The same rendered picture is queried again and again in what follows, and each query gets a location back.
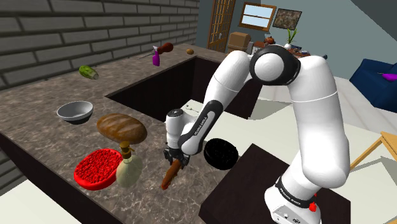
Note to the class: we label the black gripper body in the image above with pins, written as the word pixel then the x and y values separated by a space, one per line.
pixel 173 154

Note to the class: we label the brown elongated stick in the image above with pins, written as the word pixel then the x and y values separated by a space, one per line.
pixel 170 176

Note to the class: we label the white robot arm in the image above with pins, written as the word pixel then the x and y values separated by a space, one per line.
pixel 313 130

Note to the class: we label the pale green soap dispenser bottle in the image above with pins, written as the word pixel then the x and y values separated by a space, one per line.
pixel 129 170

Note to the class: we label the black round disc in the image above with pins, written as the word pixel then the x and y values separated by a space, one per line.
pixel 220 154

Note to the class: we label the brown bread loaf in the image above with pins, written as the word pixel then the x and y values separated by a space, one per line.
pixel 121 128

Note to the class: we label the dark sink basin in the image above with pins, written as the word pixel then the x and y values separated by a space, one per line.
pixel 161 90

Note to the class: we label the dark robot stand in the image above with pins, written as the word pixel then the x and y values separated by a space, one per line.
pixel 245 186

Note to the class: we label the red round bowl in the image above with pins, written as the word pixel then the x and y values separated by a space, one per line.
pixel 94 170

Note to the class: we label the purple spray bottle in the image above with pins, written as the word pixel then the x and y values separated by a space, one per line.
pixel 156 59

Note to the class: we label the small brown potato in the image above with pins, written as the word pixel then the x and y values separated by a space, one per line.
pixel 190 51

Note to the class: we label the grey bowl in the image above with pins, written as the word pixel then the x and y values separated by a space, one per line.
pixel 75 111

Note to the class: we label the green cucumber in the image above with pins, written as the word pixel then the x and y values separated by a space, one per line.
pixel 88 72

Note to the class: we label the brown cardboard box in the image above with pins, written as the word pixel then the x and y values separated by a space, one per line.
pixel 238 41

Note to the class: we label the wooden lattice door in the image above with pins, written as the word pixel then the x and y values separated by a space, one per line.
pixel 220 24

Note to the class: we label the wood-framed window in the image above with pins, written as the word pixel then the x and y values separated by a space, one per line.
pixel 256 16

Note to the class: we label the cluttered side table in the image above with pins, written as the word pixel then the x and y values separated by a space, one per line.
pixel 302 53

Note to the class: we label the blue sofa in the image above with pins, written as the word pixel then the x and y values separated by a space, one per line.
pixel 372 86

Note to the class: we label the light wooden table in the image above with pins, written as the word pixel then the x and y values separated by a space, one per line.
pixel 390 141

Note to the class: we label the dark wall picture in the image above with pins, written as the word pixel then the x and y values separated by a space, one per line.
pixel 287 19

